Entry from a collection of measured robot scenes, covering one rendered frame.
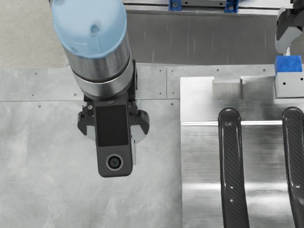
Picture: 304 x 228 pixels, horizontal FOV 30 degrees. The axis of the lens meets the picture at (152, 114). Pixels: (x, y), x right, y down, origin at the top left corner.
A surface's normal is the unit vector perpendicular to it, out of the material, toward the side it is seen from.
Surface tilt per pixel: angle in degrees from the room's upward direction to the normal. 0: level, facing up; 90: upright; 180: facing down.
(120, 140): 28
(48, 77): 0
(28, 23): 0
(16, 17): 0
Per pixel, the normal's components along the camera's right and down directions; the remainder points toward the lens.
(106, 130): 0.00, 0.09
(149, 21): -0.04, -0.39
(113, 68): 0.57, 0.75
